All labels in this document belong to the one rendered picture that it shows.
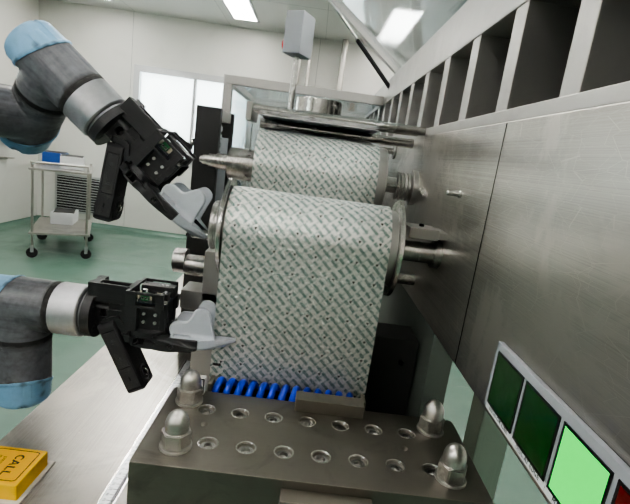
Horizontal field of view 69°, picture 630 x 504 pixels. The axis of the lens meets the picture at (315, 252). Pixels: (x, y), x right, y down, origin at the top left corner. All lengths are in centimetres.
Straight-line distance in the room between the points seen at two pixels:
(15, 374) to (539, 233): 69
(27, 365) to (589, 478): 68
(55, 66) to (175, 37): 588
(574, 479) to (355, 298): 37
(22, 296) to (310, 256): 40
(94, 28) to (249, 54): 197
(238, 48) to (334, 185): 559
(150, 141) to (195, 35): 588
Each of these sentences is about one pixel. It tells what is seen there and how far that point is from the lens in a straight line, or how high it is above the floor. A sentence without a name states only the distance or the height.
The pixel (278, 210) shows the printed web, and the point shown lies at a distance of 65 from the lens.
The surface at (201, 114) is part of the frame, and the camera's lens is 99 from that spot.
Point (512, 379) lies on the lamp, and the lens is 46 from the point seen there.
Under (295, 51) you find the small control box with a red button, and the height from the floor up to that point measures 161.
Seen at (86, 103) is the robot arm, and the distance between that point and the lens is 71.
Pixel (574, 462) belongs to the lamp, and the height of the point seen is 119.
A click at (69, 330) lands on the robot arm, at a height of 109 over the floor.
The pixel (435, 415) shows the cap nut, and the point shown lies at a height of 106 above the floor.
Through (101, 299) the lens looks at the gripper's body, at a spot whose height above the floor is 114.
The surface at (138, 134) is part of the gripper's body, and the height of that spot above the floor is 137.
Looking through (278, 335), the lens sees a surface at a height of 111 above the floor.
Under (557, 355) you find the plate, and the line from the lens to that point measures 41.
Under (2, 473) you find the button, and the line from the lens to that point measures 76.
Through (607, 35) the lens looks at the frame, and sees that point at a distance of 49.
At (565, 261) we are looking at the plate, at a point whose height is 132.
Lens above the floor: 137
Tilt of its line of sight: 12 degrees down
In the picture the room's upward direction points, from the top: 8 degrees clockwise
